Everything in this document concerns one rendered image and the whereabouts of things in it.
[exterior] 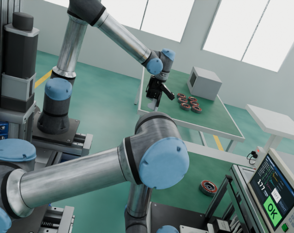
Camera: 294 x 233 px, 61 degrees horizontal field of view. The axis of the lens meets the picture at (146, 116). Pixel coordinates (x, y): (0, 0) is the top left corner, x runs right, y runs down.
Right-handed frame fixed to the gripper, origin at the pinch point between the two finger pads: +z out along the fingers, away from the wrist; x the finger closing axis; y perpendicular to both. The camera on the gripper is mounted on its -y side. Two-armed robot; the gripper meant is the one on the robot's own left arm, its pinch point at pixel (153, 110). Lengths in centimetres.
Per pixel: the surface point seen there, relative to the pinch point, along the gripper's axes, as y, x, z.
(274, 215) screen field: -41, 68, -1
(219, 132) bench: -87, -76, 41
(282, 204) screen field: -41, 68, -7
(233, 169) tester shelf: -40, 35, 5
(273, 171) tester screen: -42, 55, -12
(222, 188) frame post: -39, 36, 17
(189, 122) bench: -55, -80, 40
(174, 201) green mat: -23, 27, 40
